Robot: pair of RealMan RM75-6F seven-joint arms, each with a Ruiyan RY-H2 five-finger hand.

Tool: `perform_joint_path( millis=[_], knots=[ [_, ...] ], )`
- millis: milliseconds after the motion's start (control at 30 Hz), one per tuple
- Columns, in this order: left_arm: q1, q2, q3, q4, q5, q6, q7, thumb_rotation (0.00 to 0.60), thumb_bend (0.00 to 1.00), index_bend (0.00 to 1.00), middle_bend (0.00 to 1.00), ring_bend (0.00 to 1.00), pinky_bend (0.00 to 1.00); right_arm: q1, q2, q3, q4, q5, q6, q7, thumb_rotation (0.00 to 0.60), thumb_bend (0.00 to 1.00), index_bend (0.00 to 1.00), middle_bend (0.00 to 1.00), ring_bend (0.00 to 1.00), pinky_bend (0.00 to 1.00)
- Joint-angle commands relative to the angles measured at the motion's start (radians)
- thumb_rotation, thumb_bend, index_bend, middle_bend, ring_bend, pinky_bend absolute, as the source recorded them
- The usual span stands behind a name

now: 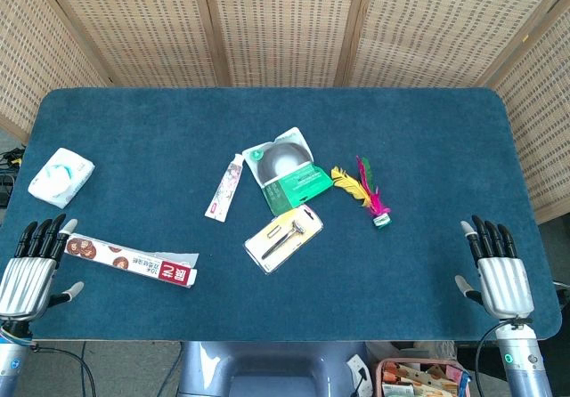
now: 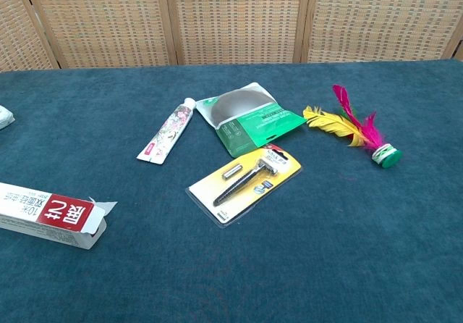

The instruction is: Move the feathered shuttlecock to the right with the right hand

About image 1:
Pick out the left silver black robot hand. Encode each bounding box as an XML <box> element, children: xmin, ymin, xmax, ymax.
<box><xmin>0</xmin><ymin>213</ymin><xmax>86</xmax><ymax>322</ymax></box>

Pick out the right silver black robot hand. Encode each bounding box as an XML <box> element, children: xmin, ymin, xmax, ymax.
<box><xmin>454</xmin><ymin>215</ymin><xmax>535</xmax><ymax>320</ymax></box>

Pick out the colourful feather shuttlecock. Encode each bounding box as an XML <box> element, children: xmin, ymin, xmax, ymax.
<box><xmin>330</xmin><ymin>155</ymin><xmax>394</xmax><ymax>230</ymax></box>

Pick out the blue felt table mat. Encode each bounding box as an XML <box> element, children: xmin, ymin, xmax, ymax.
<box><xmin>0</xmin><ymin>86</ymin><xmax>563</xmax><ymax>343</ymax></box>

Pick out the white tissue pack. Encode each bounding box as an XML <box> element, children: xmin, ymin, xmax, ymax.
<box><xmin>27</xmin><ymin>147</ymin><xmax>96</xmax><ymax>209</ymax></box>

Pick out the long red white carton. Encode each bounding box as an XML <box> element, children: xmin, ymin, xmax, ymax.
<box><xmin>64</xmin><ymin>232</ymin><xmax>200</xmax><ymax>289</ymax></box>

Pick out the pink storage basket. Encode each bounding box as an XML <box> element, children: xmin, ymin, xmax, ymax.
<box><xmin>376</xmin><ymin>358</ymin><xmax>471</xmax><ymax>397</ymax></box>

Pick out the woven bamboo screen panel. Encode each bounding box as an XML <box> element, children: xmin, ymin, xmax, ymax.
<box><xmin>35</xmin><ymin>0</ymin><xmax>231</xmax><ymax>89</ymax></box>
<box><xmin>487</xmin><ymin>0</ymin><xmax>570</xmax><ymax>224</ymax></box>
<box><xmin>0</xmin><ymin>0</ymin><xmax>110</xmax><ymax>144</ymax></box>
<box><xmin>199</xmin><ymin>0</ymin><xmax>371</xmax><ymax>89</ymax></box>
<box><xmin>342</xmin><ymin>0</ymin><xmax>570</xmax><ymax>89</ymax></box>

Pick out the white power strip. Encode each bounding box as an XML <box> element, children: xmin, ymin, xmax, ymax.
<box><xmin>346</xmin><ymin>354</ymin><xmax>373</xmax><ymax>397</ymax></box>

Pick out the blue-grey robot torso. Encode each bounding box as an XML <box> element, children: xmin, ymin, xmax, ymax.
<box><xmin>176</xmin><ymin>341</ymin><xmax>371</xmax><ymax>397</ymax></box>

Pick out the white printed tube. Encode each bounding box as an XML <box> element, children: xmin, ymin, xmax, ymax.
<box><xmin>204</xmin><ymin>153</ymin><xmax>246</xmax><ymax>223</ymax></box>

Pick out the razor blister pack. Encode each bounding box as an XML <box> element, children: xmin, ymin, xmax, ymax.
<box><xmin>243</xmin><ymin>205</ymin><xmax>325</xmax><ymax>276</ymax></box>

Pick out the black cable bundle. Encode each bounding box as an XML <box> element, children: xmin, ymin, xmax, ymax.
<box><xmin>0</xmin><ymin>146</ymin><xmax>26</xmax><ymax>207</ymax></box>

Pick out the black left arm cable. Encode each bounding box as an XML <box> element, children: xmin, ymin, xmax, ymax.
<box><xmin>26</xmin><ymin>342</ymin><xmax>97</xmax><ymax>397</ymax></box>

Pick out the green package with black ring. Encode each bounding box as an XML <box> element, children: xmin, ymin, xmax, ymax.
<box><xmin>241</xmin><ymin>126</ymin><xmax>335</xmax><ymax>217</ymax></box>

